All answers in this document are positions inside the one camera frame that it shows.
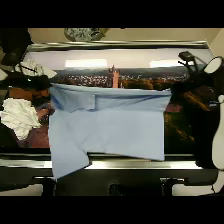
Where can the light blue shirt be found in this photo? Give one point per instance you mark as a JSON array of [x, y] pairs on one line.
[[110, 126]]

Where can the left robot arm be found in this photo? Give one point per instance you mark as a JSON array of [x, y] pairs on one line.
[[26, 83]]

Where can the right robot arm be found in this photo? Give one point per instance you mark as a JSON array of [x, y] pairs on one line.
[[218, 140]]

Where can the white garment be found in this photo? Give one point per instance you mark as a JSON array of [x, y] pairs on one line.
[[40, 70], [20, 116]]

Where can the grey garment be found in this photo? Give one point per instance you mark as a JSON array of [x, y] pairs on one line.
[[83, 34]]

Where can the silver frame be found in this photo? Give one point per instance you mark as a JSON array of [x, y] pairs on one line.
[[133, 164]]

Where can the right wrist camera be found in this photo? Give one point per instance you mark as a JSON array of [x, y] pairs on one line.
[[186, 56]]

